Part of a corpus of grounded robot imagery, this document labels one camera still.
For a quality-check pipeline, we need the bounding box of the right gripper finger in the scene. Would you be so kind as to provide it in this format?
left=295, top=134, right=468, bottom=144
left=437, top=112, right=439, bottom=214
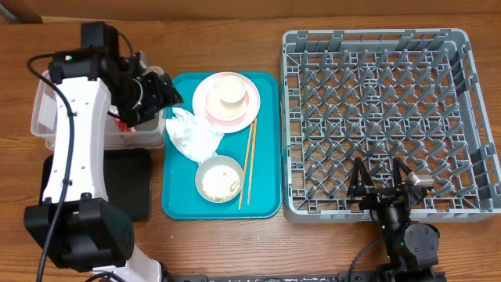
left=347, top=157, right=374, bottom=197
left=392, top=157, right=412, bottom=187

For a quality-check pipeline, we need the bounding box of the red snack wrapper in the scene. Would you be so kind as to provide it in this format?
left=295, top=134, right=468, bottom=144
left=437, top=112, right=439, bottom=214
left=115, top=118, right=135, bottom=132

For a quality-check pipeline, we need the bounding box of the white napkin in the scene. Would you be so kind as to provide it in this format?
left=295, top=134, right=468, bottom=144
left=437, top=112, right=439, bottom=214
left=165, top=107, right=224, bottom=164

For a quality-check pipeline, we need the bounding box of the white cup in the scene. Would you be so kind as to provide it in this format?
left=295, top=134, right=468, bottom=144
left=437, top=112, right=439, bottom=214
left=215, top=75, right=246, bottom=105

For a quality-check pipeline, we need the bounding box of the grey bowl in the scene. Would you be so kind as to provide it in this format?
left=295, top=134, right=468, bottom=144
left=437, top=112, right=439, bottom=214
left=195, top=155, right=243, bottom=203

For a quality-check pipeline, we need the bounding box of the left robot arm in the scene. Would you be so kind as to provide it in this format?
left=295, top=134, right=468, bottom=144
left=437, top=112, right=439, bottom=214
left=24, top=22, right=182, bottom=281

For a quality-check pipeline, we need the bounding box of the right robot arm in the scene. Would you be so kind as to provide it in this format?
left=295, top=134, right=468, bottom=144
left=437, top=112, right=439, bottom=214
left=346, top=157, right=446, bottom=281

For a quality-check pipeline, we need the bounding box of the grey dishwasher rack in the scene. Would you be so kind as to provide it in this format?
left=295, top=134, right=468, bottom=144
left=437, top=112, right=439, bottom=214
left=280, top=28, right=500, bottom=223

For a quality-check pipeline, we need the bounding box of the clear plastic bin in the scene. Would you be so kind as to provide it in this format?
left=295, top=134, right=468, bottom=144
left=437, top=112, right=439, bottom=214
left=31, top=81, right=165, bottom=150

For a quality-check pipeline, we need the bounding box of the large pink plate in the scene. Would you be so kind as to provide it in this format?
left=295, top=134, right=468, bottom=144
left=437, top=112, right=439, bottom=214
left=193, top=72, right=261, bottom=133

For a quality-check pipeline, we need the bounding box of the black plastic tray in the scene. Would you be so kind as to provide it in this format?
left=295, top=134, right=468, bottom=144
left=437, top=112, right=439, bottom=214
left=37, top=149, right=152, bottom=222

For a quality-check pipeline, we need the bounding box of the left wooden chopstick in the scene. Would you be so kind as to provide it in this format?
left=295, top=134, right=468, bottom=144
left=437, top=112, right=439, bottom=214
left=238, top=121, right=255, bottom=210

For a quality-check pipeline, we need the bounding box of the wooden chopstick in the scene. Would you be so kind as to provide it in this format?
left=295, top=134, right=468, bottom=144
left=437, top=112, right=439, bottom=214
left=238, top=121, right=255, bottom=210
left=247, top=118, right=258, bottom=206

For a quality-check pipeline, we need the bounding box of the right wooden chopstick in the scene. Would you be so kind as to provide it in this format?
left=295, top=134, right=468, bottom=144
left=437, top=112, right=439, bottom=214
left=247, top=118, right=258, bottom=206

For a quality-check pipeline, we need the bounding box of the teal plastic tray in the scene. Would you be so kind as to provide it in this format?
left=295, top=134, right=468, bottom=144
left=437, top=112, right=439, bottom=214
left=161, top=72, right=282, bottom=220

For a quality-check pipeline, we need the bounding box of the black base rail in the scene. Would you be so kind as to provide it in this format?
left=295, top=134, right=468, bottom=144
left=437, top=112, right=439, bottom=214
left=168, top=270, right=447, bottom=282

